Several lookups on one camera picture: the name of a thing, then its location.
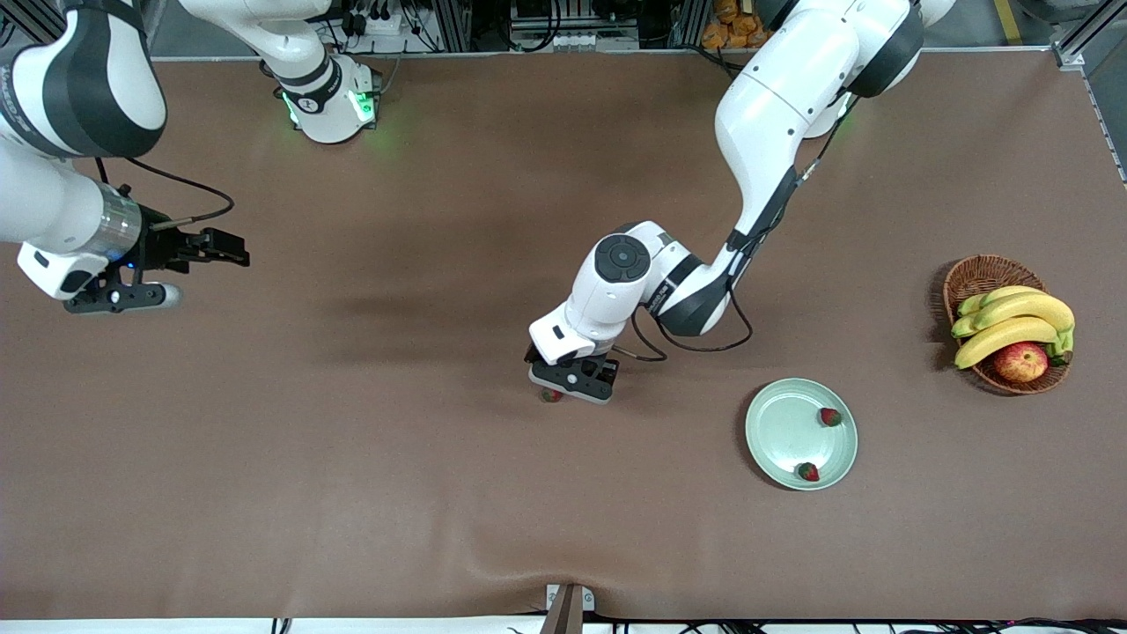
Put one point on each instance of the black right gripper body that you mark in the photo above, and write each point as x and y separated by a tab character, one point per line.
162	249

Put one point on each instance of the red toy strawberry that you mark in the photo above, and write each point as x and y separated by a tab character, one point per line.
807	472
829	416
551	396

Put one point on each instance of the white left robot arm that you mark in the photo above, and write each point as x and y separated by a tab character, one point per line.
775	97

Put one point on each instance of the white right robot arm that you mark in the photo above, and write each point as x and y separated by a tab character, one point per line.
53	211

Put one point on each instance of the light green round plate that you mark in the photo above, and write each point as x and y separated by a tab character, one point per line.
784	436

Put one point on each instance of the brown table mat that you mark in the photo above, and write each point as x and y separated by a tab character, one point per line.
528	493

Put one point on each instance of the power strip with black plugs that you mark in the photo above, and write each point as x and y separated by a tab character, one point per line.
379	25

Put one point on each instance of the white power strip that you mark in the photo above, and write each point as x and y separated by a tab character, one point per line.
581	41

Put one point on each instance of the bag of brown buns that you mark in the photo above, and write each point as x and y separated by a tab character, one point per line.
731	31

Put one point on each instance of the brown wicker basket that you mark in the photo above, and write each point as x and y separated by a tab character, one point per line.
982	277

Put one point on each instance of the yellow banana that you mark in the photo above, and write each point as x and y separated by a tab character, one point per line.
990	298
1004	336
1030	308

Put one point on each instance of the red yellow apple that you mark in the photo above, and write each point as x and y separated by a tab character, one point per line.
1021	363

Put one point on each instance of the grey metal table bracket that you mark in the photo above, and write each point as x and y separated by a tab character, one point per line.
588	599

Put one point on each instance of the brown camera pole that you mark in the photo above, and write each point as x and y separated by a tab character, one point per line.
563	616

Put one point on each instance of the aluminium frame post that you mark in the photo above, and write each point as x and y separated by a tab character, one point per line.
691	22
453	26

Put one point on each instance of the aluminium frame rail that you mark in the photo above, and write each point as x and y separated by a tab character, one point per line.
1087	35

